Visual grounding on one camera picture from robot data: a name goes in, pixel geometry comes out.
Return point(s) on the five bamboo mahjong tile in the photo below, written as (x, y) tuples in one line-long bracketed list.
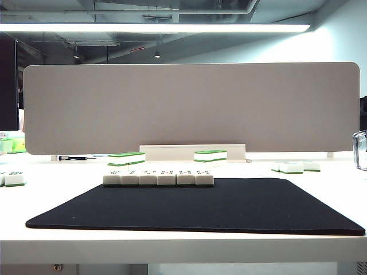
[(204, 179), (185, 179), (166, 179)]

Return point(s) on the four bamboo mahjong tile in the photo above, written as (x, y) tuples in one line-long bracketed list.
[(148, 179)]

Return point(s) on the two bamboo mahjong tile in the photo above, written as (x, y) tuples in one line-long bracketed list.
[(129, 179)]

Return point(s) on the bird mahjong tile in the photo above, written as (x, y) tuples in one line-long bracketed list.
[(111, 179)]

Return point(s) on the mahjong tile green sticks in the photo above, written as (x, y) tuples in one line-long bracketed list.
[(275, 166), (291, 168)]

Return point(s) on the mahjong tile one red stick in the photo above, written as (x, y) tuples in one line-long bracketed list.
[(312, 166)]

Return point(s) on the mahjong tile many small sticks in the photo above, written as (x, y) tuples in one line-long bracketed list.
[(2, 180), (15, 180)]

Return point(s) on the grey fabric desk divider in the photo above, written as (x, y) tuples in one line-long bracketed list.
[(186, 109)]

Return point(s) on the black UGREEN mouse mat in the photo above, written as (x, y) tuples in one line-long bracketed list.
[(186, 209)]

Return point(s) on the light blue paper sheet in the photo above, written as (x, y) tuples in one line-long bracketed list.
[(100, 155)]

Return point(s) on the black pendant lamp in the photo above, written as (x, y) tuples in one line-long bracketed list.
[(157, 55), (76, 56)]

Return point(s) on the long ceiling light strip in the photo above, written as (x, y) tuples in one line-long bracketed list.
[(143, 27)]

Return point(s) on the green yellow packet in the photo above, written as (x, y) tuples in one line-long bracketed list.
[(18, 145)]

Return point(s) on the green white packet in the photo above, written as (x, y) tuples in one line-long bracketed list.
[(5, 146)]

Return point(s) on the clear plastic container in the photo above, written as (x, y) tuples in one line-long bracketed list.
[(361, 151)]

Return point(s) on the black office chair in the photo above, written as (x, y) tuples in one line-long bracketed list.
[(363, 114)]

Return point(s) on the metal bolt under table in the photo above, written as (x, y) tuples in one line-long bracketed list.
[(57, 267)]

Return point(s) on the black monitor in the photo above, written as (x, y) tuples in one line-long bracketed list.
[(8, 86)]

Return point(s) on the grey perforated vent panel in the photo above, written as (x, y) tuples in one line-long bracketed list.
[(362, 267)]

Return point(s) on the white divider bracket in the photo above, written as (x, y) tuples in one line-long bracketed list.
[(54, 157), (330, 155)]

